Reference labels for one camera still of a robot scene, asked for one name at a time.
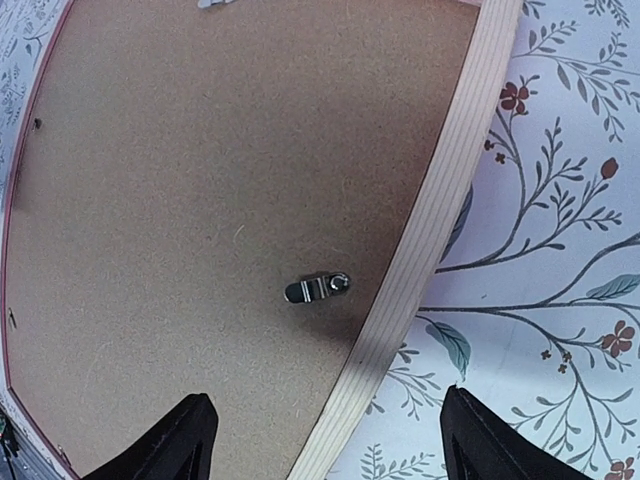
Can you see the metal turn clip top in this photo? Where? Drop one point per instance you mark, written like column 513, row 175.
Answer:
column 205, row 4

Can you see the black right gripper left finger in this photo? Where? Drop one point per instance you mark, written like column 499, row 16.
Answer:
column 179, row 446

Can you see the metal turn clip right lower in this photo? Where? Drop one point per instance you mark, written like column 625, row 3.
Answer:
column 318, row 286

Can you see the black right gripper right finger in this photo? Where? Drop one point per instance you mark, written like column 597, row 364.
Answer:
column 478, row 444

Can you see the pink wooden picture frame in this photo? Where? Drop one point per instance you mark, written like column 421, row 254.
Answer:
column 425, row 225

